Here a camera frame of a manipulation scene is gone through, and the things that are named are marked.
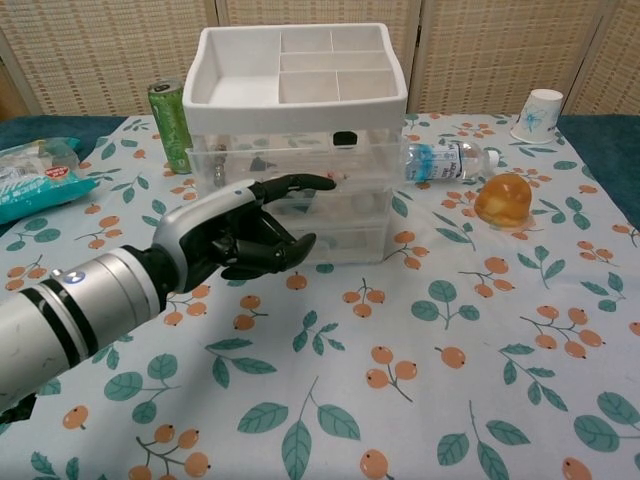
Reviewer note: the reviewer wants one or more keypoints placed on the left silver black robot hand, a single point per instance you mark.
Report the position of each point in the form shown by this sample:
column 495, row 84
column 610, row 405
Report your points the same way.
column 210, row 225

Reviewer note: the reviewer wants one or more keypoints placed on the orange jelly cup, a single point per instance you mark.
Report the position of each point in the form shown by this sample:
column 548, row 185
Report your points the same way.
column 502, row 205

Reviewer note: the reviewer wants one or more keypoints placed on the white paper cup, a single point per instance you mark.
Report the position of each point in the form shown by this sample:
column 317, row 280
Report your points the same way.
column 537, row 117

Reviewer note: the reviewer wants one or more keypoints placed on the teal snack bag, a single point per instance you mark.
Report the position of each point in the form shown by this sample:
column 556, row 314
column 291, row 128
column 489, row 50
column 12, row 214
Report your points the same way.
column 35, row 192

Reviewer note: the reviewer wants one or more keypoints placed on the clear water bottle blue label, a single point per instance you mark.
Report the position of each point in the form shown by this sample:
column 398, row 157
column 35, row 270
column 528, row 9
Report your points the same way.
column 440, row 162

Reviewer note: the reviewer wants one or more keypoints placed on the floral leaf tablecloth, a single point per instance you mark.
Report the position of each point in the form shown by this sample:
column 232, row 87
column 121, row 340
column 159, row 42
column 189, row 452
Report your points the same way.
column 400, row 350

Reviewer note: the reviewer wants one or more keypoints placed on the brown woven screen panel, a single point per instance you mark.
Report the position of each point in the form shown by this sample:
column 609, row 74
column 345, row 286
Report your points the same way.
column 7, row 95

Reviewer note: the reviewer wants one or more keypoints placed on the black bottle cap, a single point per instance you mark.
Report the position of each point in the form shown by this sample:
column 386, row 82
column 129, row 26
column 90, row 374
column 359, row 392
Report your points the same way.
column 345, row 139

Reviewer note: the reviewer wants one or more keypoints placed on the green drink can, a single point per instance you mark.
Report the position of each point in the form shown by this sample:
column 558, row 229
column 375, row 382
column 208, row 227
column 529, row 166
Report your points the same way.
column 172, row 130

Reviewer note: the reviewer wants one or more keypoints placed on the white drawer organizer box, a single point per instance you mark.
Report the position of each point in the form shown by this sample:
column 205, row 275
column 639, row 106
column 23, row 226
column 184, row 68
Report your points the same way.
column 235, row 107

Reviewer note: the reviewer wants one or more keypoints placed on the black binder clip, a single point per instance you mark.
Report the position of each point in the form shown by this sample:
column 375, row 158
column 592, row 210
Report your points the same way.
column 259, row 163

